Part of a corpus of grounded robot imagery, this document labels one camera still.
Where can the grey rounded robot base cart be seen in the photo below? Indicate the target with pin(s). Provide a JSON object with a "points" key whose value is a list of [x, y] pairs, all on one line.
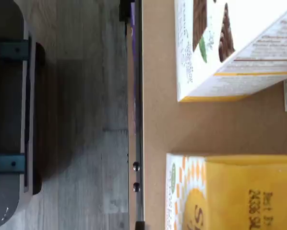
{"points": [[6, 95]]}

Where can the brown wooden shelf board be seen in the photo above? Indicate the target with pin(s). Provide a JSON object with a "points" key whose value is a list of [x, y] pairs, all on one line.
{"points": [[158, 119]]}

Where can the black metal shelf rack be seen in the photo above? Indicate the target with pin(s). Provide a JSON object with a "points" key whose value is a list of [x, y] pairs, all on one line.
{"points": [[139, 95]]}

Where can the yellow orange food box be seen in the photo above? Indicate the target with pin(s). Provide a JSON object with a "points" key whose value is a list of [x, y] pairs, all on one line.
{"points": [[230, 191]]}

